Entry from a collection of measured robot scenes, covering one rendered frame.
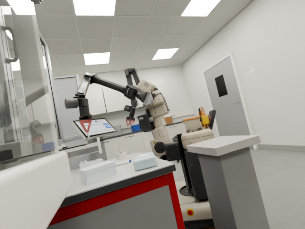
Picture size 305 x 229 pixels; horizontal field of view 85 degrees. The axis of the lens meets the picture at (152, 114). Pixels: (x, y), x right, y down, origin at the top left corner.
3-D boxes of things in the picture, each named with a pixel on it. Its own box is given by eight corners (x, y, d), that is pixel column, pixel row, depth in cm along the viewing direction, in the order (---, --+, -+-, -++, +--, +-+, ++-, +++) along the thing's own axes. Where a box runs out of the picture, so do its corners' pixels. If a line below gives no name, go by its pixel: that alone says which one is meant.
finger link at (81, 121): (81, 132, 96) (79, 116, 97) (80, 133, 103) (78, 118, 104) (93, 131, 99) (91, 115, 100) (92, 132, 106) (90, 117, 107)
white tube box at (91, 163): (101, 164, 103) (100, 158, 103) (104, 166, 96) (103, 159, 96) (80, 170, 97) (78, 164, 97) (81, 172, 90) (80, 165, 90)
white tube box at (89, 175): (109, 171, 76) (107, 160, 77) (117, 173, 70) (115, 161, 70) (80, 181, 69) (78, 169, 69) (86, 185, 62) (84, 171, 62)
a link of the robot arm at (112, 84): (91, 70, 147) (90, 81, 151) (82, 72, 135) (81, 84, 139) (139, 87, 145) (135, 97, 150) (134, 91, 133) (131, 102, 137)
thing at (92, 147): (99, 149, 138) (97, 141, 138) (99, 151, 114) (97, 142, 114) (44, 161, 125) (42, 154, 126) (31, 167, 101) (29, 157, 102)
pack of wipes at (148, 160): (135, 164, 81) (133, 155, 81) (154, 159, 82) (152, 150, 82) (134, 171, 66) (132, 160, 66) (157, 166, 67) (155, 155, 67)
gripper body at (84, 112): (80, 118, 95) (78, 106, 96) (79, 121, 104) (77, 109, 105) (92, 117, 98) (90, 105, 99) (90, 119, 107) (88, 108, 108)
